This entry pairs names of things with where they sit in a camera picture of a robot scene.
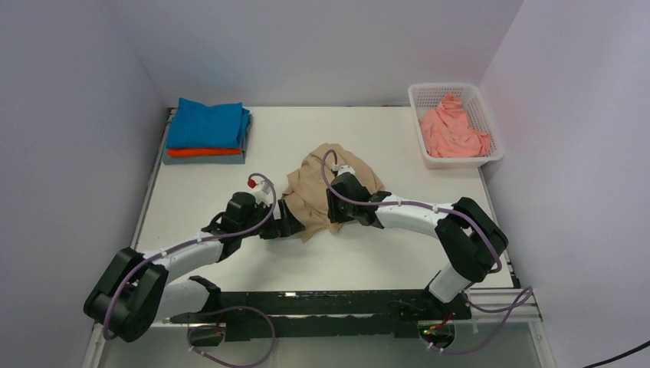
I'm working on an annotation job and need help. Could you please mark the beige t shirt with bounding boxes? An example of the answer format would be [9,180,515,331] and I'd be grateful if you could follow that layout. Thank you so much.
[283,143,385,242]

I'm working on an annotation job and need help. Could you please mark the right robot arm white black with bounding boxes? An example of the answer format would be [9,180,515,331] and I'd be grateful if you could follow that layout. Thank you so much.
[326,167,509,318]

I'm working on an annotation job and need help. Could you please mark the folded blue t shirt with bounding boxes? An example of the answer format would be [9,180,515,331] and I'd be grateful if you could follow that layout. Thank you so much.
[166,98,251,149]

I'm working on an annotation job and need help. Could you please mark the aluminium frame rail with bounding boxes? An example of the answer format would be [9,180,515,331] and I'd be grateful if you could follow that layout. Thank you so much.
[83,288,556,367]

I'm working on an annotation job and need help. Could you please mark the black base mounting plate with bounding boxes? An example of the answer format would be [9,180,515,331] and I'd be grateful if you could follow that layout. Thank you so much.
[170,289,471,342]

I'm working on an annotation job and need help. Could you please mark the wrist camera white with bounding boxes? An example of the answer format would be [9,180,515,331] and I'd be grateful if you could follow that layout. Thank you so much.
[330,164,356,176]
[247,179,272,205]

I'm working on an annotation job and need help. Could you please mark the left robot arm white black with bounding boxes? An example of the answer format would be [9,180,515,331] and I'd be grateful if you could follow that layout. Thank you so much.
[83,192,306,342]

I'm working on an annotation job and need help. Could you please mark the pink t shirt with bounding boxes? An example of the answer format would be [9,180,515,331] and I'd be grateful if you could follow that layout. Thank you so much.
[419,93,491,158]

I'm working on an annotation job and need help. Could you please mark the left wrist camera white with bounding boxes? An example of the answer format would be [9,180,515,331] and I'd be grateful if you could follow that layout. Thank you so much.
[247,179,272,205]

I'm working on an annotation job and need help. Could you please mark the white plastic laundry basket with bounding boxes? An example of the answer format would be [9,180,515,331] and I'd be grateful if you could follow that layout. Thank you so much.
[408,83,504,169]

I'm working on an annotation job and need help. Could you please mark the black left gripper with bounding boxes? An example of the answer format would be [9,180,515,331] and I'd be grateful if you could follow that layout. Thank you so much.
[239,199,305,240]

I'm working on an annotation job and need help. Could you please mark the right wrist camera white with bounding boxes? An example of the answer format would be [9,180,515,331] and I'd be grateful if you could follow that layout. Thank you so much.
[330,164,356,176]

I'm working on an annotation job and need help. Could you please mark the folded orange t shirt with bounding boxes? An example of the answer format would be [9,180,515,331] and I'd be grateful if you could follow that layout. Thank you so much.
[166,148,243,158]

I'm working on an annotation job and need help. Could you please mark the black cable bottom right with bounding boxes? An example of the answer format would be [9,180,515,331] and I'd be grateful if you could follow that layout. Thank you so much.
[583,340,650,368]

